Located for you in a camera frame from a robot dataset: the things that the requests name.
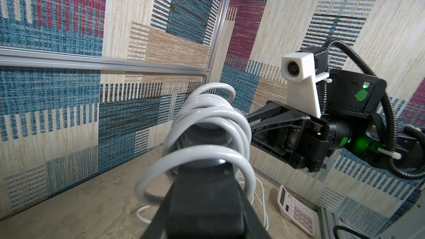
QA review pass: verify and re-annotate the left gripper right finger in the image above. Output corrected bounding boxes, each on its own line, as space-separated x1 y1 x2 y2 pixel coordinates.
237 183 271 239

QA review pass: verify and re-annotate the black corrugated cable conduit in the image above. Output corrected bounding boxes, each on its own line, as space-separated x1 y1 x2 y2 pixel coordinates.
315 38 425 180

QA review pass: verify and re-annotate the grey cord of black strip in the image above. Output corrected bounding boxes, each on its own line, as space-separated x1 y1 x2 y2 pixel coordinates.
134 82 270 231

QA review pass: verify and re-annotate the black power strip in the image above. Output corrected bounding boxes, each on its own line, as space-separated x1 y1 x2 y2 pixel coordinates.
168 117 244 239

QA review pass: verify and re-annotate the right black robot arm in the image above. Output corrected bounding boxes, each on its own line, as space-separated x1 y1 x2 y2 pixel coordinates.
247 70 425 180

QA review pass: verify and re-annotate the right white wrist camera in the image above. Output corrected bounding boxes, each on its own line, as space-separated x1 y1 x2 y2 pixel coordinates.
281 46 329 118

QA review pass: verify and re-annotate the pink white calculator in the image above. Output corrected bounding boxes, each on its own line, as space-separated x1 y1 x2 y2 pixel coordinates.
277 185 315 237

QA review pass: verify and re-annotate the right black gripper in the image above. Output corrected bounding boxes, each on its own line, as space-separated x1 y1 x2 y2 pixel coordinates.
246 100 352 173

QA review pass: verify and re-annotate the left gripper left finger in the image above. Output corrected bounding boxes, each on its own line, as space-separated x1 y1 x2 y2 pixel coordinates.
141 184 176 239

